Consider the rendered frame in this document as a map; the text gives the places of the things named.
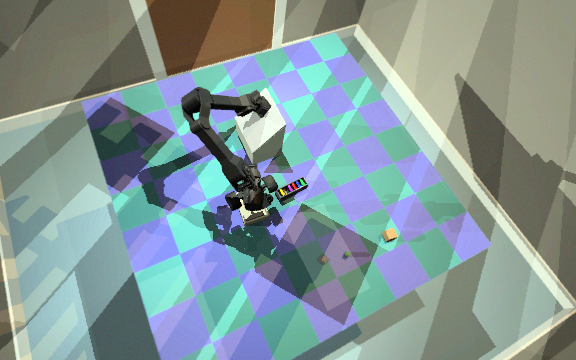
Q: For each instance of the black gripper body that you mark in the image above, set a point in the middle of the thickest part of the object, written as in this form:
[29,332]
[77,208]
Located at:
[234,201]

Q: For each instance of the small orange-brown cube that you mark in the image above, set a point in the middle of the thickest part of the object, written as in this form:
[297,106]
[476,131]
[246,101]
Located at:
[389,234]

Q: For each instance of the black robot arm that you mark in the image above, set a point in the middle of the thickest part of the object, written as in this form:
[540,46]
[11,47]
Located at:
[235,169]

